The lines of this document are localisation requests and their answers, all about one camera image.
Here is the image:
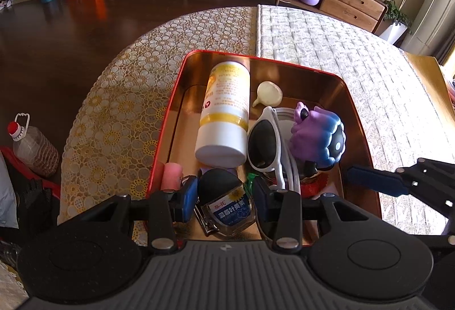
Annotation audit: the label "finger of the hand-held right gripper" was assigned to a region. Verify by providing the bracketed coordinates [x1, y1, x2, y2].
[346, 157, 455, 237]

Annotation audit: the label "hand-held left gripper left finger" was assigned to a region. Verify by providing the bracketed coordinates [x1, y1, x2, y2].
[83, 175, 199, 257]

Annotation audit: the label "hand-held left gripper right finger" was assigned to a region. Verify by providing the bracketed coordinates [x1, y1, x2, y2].
[251, 176, 364, 255]

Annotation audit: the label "pink tube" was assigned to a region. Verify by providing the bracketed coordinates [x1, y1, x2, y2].
[162, 162, 183, 192]

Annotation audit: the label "silver nail clipper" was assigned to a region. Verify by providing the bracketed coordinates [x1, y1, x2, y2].
[193, 210, 218, 237]

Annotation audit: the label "glass bottle with black cap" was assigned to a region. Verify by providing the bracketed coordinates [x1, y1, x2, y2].
[197, 167, 257, 237]

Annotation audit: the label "red metal tray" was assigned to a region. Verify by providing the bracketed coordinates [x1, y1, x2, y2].
[145, 49, 383, 251]

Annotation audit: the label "red sachet packet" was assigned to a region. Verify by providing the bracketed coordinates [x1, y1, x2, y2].
[301, 173, 328, 197]

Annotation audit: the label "white sunglasses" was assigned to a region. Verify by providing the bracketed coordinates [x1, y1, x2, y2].
[246, 105, 303, 247]

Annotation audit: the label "purple toy figure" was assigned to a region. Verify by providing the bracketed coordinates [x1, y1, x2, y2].
[288, 101, 347, 171]

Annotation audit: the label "white yellow plastic bottle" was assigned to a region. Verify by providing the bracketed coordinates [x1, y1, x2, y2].
[194, 61, 250, 169]

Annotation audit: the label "garlic bulb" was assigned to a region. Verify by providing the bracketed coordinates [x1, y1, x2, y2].
[252, 80, 284, 108]

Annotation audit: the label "white quilted table mat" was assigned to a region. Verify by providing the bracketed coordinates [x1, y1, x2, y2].
[256, 4, 446, 237]

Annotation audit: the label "plastic oil bottle red cap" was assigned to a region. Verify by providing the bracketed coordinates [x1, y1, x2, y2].
[7, 113, 60, 179]

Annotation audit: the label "white plastic bag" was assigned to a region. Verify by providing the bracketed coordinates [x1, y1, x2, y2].
[0, 153, 19, 230]

